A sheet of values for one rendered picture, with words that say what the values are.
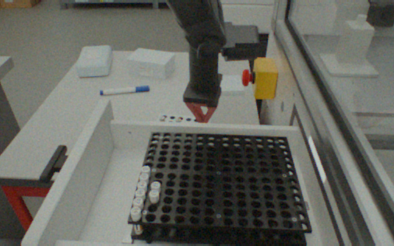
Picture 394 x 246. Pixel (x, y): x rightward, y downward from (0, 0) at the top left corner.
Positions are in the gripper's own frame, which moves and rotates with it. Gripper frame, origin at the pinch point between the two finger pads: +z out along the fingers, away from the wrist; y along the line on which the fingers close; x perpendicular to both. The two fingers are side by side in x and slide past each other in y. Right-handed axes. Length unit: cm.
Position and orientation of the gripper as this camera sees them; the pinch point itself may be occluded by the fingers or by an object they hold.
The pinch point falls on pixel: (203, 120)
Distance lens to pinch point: 69.2
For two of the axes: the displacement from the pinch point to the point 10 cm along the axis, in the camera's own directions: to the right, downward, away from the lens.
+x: -9.8, -1.2, 1.7
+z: 0.2, 7.8, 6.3
